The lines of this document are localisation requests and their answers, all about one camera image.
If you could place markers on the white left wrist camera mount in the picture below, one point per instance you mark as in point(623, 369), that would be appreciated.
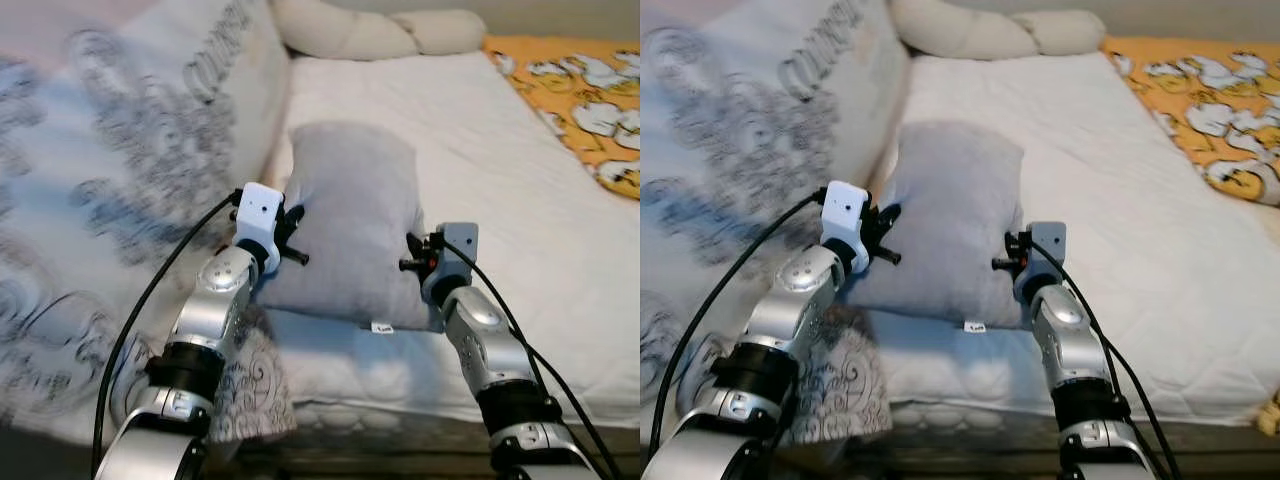
point(843, 212)
point(258, 215)

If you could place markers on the pale yellow cartoon egg blanket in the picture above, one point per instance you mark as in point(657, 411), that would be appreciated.
point(1271, 415)

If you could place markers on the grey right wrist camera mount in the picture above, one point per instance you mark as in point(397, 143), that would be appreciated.
point(460, 240)
point(1048, 240)

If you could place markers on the large grey patterned text pillow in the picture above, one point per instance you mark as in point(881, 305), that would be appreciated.
point(120, 130)
point(740, 130)

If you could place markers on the grey swirl patterned pillow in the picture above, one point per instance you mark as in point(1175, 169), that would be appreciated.
point(255, 390)
point(845, 390)

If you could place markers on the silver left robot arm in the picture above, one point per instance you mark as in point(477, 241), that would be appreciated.
point(215, 300)
point(800, 300)

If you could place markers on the plain grey pillow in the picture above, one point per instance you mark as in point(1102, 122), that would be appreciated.
point(950, 200)
point(350, 200)

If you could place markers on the white quilted mattress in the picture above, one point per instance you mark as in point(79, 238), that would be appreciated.
point(500, 200)
point(1120, 220)

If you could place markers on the orange cartoon egg blanket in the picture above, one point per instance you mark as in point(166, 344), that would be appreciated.
point(1200, 110)
point(590, 100)

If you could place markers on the small white pillow label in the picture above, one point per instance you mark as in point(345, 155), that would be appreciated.
point(975, 326)
point(381, 327)

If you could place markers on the beige long knotted cushion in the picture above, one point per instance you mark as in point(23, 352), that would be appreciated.
point(980, 35)
point(360, 35)

